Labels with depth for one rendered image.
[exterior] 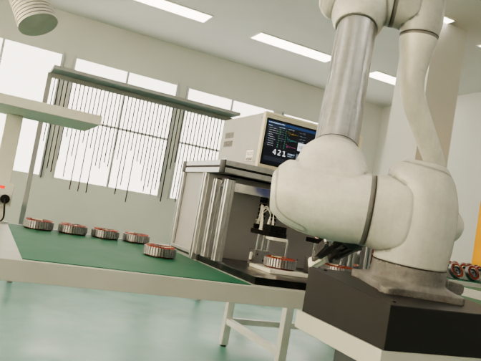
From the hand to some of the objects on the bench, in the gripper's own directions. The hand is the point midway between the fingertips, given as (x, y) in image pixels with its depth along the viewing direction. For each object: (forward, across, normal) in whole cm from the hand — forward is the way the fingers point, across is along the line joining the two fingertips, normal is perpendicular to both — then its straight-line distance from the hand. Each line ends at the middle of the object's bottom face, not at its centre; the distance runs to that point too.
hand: (317, 260), depth 166 cm
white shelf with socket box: (+74, -78, +32) cm, 112 cm away
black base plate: (+25, +12, +4) cm, 28 cm away
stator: (+22, +24, +6) cm, 33 cm away
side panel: (+58, -20, +23) cm, 66 cm away
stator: (+22, 0, +6) cm, 23 cm away
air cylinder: (+35, 0, +12) cm, 37 cm away
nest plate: (+23, 0, +5) cm, 23 cm away
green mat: (+44, -52, +14) cm, 70 cm away
